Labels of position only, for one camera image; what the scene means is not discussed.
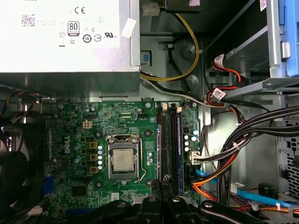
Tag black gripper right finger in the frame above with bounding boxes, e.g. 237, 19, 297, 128
162, 174, 269, 224

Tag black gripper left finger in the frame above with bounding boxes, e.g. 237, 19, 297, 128
66, 177, 168, 224

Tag metal socket cover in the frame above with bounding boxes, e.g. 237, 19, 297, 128
107, 134, 141, 180

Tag silver CPU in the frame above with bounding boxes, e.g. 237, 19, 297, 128
113, 149, 135, 172

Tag CPU socket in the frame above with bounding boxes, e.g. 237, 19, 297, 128
105, 133, 147, 186

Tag black open PC case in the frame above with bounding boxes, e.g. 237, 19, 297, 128
0, 0, 299, 224

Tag green motherboard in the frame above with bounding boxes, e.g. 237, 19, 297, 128
44, 100, 204, 215

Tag black case fan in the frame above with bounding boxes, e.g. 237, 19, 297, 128
0, 123, 47, 213

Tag grey power supply unit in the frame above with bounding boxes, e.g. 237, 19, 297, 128
0, 0, 141, 98

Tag metal drive cage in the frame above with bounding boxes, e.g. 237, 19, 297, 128
203, 0, 299, 101

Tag orange wires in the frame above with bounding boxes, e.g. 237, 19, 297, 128
192, 161, 299, 213

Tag pale blue flat wire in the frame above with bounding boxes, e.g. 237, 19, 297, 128
195, 168, 292, 209

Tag black cable bundle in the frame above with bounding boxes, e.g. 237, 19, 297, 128
217, 106, 299, 206

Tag red and black power wires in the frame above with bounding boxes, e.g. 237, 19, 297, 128
203, 53, 248, 128

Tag yellow wire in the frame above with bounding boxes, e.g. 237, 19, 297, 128
140, 13, 200, 82

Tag blue plastic bay bracket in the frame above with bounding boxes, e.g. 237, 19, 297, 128
279, 0, 299, 77

